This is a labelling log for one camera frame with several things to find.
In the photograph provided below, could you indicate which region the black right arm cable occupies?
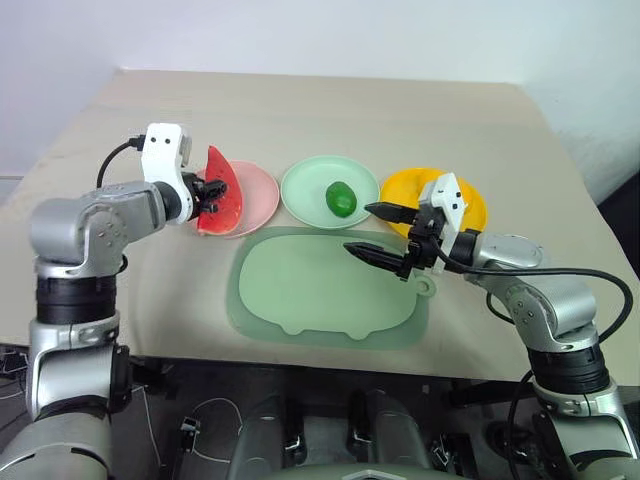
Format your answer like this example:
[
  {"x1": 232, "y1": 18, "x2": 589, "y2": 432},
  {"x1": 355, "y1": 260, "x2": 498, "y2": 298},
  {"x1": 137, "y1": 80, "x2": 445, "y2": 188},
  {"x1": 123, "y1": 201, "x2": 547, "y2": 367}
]
[{"x1": 436, "y1": 248, "x2": 633, "y2": 472}]

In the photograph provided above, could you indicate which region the dark grey rounded shape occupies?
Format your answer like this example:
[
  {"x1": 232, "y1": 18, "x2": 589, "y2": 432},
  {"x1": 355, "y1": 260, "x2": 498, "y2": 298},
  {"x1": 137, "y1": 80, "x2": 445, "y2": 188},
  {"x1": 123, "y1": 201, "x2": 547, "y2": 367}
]
[
  {"x1": 362, "y1": 388, "x2": 434, "y2": 472},
  {"x1": 227, "y1": 392, "x2": 304, "y2": 480}
]

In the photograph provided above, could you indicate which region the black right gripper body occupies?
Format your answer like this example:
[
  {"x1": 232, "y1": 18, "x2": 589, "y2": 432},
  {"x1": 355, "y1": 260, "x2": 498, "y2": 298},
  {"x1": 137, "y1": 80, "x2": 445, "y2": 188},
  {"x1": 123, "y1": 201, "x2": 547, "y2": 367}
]
[{"x1": 396, "y1": 204, "x2": 449, "y2": 281}]

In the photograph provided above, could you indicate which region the thin white cord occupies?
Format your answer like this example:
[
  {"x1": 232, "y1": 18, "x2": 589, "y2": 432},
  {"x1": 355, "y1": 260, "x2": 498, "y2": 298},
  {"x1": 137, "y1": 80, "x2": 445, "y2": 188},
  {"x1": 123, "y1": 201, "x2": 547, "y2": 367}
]
[{"x1": 189, "y1": 397, "x2": 246, "y2": 464}]

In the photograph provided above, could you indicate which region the translucent green silicone mat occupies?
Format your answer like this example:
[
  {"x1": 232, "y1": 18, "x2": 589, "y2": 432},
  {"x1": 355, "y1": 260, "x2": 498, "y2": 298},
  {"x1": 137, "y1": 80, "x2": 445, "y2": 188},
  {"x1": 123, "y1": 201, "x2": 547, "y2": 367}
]
[{"x1": 226, "y1": 225, "x2": 434, "y2": 352}]

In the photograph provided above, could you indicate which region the pink plate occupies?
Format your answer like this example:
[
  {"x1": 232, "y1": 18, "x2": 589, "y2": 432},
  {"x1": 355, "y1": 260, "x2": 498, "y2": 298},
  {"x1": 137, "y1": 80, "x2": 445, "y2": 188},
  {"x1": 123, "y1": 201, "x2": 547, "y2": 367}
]
[{"x1": 192, "y1": 159, "x2": 280, "y2": 239}]

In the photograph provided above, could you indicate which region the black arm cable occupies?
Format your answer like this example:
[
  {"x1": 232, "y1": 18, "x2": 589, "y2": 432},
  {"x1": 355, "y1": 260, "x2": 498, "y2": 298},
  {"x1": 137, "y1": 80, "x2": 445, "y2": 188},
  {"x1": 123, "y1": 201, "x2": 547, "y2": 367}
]
[
  {"x1": 95, "y1": 135, "x2": 148, "y2": 189},
  {"x1": 436, "y1": 248, "x2": 633, "y2": 472}
]

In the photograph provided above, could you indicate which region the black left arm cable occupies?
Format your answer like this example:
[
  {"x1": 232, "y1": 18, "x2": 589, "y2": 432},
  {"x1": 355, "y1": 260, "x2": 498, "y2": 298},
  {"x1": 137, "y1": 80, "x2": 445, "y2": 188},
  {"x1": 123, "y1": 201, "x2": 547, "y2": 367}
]
[{"x1": 95, "y1": 135, "x2": 148, "y2": 189}]

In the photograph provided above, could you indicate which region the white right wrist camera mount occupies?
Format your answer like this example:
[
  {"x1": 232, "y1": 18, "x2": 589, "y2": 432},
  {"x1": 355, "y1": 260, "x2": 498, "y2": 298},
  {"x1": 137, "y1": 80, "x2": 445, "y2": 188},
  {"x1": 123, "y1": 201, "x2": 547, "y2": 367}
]
[{"x1": 418, "y1": 171, "x2": 472, "y2": 276}]

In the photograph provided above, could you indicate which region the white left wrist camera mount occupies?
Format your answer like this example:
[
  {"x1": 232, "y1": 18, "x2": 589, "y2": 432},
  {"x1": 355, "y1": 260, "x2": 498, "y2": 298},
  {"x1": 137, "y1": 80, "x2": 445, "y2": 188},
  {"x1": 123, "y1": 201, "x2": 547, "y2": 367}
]
[{"x1": 139, "y1": 122, "x2": 195, "y2": 224}]

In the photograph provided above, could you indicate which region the red watermelon slice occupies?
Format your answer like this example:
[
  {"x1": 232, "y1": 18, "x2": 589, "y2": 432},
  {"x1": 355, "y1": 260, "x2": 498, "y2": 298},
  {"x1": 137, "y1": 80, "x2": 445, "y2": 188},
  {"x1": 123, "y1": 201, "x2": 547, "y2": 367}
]
[{"x1": 195, "y1": 145, "x2": 245, "y2": 238}]

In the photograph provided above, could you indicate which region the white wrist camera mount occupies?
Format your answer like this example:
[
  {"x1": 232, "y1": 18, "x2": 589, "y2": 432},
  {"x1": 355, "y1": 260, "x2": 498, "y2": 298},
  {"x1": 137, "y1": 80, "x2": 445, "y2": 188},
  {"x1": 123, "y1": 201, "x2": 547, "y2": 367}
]
[
  {"x1": 418, "y1": 171, "x2": 472, "y2": 276},
  {"x1": 139, "y1": 122, "x2": 195, "y2": 224}
]

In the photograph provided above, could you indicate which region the light green cutting board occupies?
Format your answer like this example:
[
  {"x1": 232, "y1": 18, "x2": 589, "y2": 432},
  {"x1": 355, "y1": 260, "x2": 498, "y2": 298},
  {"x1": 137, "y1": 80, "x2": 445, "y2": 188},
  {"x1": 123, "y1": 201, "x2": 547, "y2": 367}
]
[{"x1": 238, "y1": 233, "x2": 437, "y2": 340}]

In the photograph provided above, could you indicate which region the beige table cover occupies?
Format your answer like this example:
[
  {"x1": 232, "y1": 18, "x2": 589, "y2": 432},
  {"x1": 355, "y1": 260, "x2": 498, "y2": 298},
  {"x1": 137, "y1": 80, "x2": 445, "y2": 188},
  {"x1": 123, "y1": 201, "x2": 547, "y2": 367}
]
[{"x1": 0, "y1": 68, "x2": 640, "y2": 377}]

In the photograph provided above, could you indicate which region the yellow plate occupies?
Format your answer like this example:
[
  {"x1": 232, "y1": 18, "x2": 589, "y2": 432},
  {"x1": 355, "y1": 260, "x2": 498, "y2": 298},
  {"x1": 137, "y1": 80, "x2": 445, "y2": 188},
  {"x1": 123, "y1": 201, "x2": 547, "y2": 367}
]
[{"x1": 379, "y1": 166, "x2": 489, "y2": 241}]

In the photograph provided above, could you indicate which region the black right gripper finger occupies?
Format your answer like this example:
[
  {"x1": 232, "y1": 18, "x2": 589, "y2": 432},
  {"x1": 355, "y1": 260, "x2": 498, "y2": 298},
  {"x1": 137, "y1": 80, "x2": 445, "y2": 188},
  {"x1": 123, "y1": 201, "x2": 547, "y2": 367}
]
[
  {"x1": 345, "y1": 241, "x2": 408, "y2": 274},
  {"x1": 364, "y1": 201, "x2": 418, "y2": 227}
]

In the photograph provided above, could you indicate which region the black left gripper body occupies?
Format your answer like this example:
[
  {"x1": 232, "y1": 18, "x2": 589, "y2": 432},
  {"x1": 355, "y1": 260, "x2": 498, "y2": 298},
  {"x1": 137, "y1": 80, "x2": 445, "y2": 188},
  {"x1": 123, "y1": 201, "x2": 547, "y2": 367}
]
[{"x1": 180, "y1": 171, "x2": 207, "y2": 220}]

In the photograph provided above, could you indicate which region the light green plate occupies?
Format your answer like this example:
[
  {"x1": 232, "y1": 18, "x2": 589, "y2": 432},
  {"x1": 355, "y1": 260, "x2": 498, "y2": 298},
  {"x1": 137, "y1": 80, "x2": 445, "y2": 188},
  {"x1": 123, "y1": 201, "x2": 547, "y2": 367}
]
[{"x1": 280, "y1": 154, "x2": 381, "y2": 232}]

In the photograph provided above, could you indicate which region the green round fruit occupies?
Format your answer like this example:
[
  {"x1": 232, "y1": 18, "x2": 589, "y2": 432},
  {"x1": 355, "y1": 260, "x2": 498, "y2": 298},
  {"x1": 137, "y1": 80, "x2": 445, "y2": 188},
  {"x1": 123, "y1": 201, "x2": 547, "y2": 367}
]
[{"x1": 325, "y1": 180, "x2": 358, "y2": 219}]

